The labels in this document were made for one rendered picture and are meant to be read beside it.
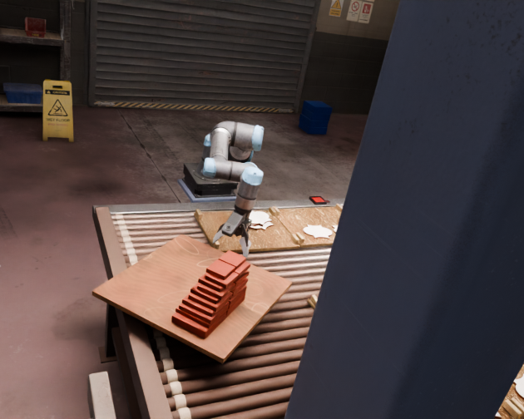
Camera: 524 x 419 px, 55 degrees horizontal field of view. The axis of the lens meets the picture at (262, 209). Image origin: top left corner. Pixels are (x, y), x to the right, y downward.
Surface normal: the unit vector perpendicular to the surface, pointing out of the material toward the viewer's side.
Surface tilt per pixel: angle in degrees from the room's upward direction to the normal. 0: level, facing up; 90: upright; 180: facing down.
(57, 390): 0
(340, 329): 90
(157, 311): 0
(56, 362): 0
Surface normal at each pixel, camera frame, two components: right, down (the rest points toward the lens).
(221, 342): 0.18, -0.88
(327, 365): -0.91, 0.04
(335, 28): 0.44, 0.47
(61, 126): 0.40, 0.29
